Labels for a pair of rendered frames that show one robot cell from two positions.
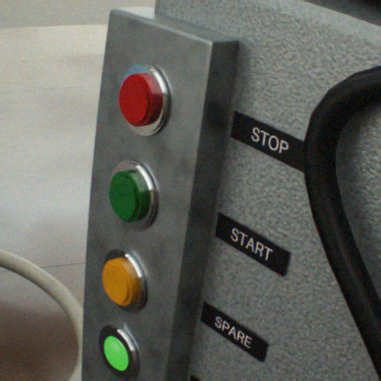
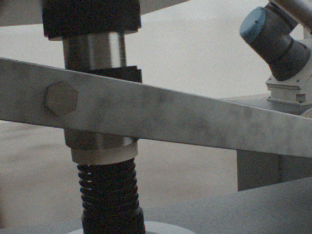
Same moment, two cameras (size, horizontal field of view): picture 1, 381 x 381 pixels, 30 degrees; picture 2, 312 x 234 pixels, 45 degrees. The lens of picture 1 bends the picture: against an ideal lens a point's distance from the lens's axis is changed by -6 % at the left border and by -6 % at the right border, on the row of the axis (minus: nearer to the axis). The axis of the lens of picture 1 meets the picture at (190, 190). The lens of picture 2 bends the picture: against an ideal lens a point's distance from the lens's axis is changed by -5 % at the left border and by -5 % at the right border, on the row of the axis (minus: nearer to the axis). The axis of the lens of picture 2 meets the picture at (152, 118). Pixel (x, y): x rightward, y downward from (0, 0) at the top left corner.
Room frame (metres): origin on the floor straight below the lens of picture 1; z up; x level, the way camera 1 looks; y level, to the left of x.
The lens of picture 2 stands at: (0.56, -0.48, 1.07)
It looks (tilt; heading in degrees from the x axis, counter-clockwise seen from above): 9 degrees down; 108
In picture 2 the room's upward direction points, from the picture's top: 5 degrees counter-clockwise
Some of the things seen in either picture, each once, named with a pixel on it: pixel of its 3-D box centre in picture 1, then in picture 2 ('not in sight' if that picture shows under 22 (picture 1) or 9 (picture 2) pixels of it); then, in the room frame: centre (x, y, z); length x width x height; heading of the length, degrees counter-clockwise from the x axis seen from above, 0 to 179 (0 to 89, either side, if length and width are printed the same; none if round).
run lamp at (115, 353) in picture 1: (119, 352); not in sight; (0.34, 0.03, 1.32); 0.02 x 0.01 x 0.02; 45
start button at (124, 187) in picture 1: (129, 196); not in sight; (0.34, 0.03, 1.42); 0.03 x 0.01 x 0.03; 45
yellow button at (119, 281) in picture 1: (122, 281); not in sight; (0.34, 0.03, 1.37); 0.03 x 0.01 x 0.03; 45
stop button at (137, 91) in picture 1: (140, 99); not in sight; (0.34, 0.03, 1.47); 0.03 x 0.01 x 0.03; 45
